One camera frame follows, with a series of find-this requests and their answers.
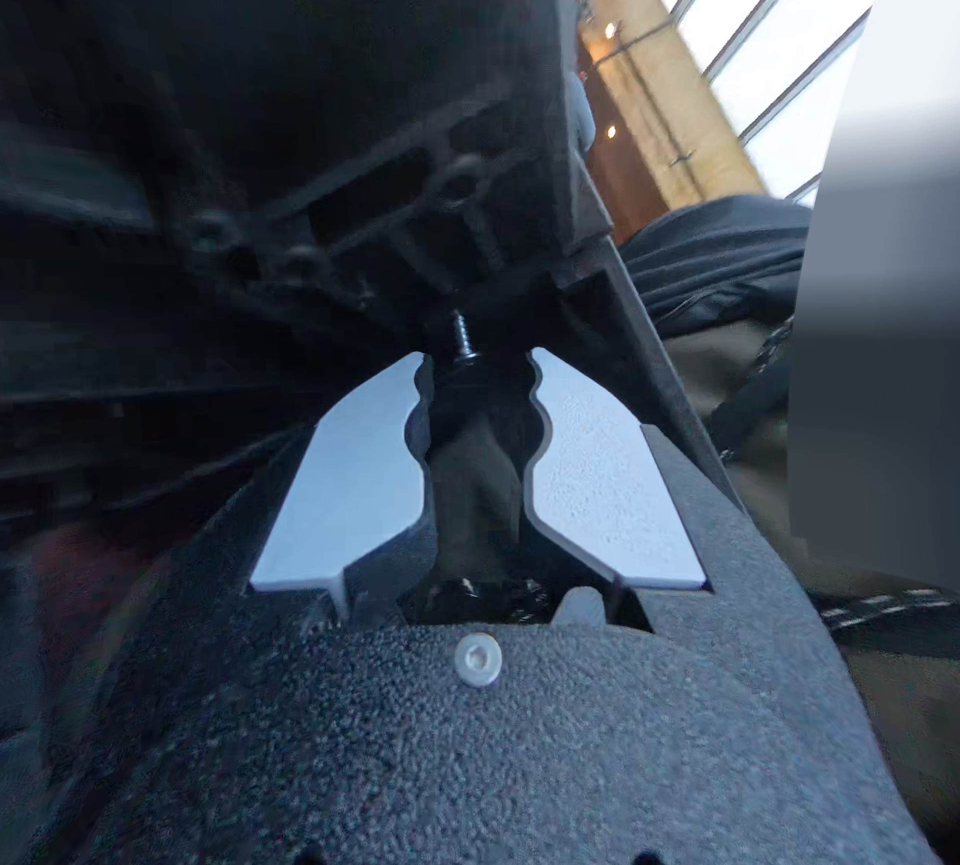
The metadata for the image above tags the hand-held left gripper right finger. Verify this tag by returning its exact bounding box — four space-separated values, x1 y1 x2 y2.
523 346 711 592

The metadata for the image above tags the metal screw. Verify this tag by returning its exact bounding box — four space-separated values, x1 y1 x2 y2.
445 308 483 370

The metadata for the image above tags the black ribbed plastic furniture panel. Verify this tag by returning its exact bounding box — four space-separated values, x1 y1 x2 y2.
0 73 745 581

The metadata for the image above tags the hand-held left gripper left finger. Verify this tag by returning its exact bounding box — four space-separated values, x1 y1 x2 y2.
248 350 438 620

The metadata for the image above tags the black white-dashed strap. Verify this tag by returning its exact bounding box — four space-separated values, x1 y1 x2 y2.
813 584 960 640

